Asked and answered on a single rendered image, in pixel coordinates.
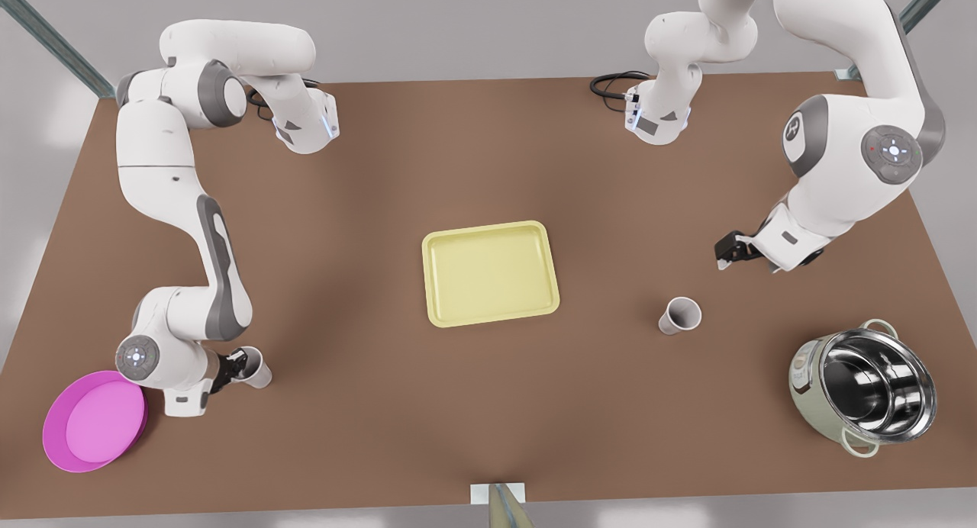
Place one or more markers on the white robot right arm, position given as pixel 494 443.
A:
pixel 156 169

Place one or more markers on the pale green steel pot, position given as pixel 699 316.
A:
pixel 870 387

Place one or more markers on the pink round plate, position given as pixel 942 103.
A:
pixel 95 421

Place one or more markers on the silver frame post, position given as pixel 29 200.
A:
pixel 53 43
pixel 920 0
pixel 505 507

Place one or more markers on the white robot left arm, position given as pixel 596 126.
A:
pixel 839 177

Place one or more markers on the white IKEA cup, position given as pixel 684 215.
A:
pixel 678 317
pixel 258 371

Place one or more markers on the yellow rectangular tray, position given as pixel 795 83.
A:
pixel 490 275

